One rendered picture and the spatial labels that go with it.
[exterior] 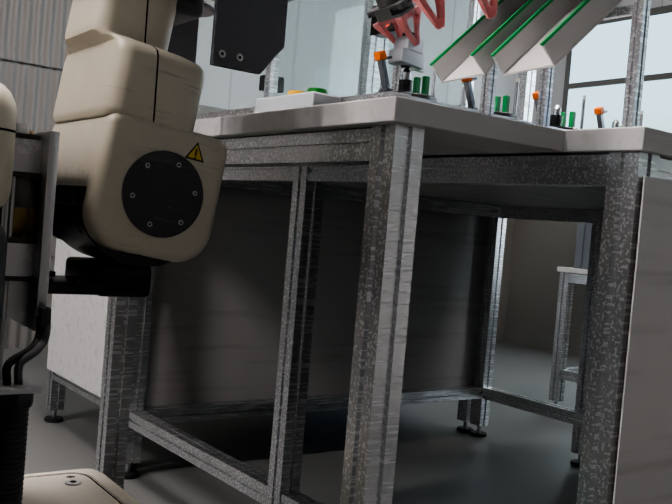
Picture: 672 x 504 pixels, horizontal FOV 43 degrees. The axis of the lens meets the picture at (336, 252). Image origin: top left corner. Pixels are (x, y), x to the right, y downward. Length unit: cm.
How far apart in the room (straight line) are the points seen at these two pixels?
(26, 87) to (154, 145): 332
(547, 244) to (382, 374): 499
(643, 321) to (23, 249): 76
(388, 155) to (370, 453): 35
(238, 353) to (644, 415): 153
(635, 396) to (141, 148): 69
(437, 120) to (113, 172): 38
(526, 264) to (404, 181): 509
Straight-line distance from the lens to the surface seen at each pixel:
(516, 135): 113
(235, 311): 248
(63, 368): 280
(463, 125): 106
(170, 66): 106
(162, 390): 241
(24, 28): 438
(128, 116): 103
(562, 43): 144
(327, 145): 114
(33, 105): 435
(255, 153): 128
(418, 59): 184
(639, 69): 151
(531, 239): 608
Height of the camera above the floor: 70
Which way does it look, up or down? 2 degrees down
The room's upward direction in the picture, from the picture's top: 5 degrees clockwise
